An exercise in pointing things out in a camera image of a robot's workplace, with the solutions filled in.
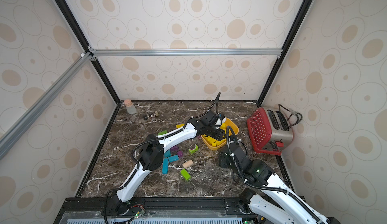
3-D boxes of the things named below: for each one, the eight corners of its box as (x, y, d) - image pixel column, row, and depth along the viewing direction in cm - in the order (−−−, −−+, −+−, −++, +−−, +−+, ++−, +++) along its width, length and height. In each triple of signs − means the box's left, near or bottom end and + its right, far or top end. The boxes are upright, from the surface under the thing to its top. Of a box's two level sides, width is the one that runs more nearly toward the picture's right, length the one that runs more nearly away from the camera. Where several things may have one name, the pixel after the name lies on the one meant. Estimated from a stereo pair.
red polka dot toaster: (254, 154, 94) (264, 139, 80) (245, 123, 110) (253, 105, 96) (284, 154, 94) (300, 139, 80) (272, 123, 110) (283, 105, 96)
